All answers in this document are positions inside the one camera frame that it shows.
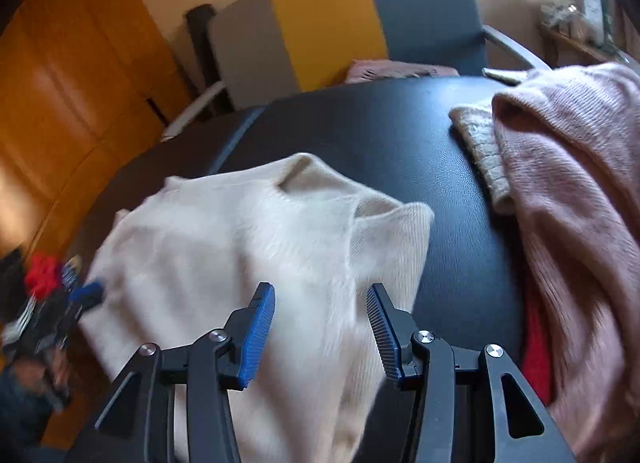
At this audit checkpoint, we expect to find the wooden side desk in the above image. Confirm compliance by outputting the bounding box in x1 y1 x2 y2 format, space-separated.
539 18 628 68

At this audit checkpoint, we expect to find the cream ribbed knit cloth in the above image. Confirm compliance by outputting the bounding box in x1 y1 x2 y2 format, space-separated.
449 102 518 216

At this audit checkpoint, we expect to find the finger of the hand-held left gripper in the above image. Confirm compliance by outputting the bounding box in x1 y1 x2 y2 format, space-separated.
67 280 107 310

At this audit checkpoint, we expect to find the pink folded cloth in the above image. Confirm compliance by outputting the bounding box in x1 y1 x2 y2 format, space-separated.
345 59 461 86

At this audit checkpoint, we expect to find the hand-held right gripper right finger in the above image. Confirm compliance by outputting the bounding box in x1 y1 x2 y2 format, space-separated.
366 283 578 463

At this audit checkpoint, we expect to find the wooden wall cabinet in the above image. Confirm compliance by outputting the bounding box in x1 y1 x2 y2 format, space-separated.
0 0 201 264

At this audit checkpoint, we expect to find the red cloth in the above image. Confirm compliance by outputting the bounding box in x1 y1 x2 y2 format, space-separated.
521 293 557 406

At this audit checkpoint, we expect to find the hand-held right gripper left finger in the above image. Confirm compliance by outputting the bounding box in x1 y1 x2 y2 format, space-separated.
65 282 277 463

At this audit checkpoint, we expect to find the grey yellow blue sofa bench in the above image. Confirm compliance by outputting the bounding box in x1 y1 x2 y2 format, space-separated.
160 0 551 144

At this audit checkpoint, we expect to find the pink knit sweater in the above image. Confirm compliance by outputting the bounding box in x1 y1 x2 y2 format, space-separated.
492 62 640 463

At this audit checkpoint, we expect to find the white blue box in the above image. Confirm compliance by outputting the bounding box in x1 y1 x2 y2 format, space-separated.
582 0 613 31

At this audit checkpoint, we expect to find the small flat object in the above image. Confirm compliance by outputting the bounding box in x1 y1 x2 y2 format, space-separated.
482 67 530 88

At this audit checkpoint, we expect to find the beige knit sweater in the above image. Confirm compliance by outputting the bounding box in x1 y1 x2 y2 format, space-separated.
77 153 436 463

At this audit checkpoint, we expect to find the person's left forearm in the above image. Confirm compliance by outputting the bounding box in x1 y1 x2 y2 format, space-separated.
0 365 68 451

